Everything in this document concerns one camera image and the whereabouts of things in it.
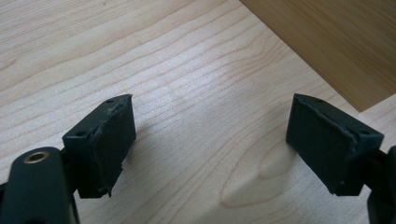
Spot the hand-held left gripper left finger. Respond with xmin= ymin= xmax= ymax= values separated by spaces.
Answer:
xmin=62 ymin=93 xmax=137 ymax=200

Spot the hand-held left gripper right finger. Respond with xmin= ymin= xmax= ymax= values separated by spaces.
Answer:
xmin=285 ymin=92 xmax=385 ymax=197

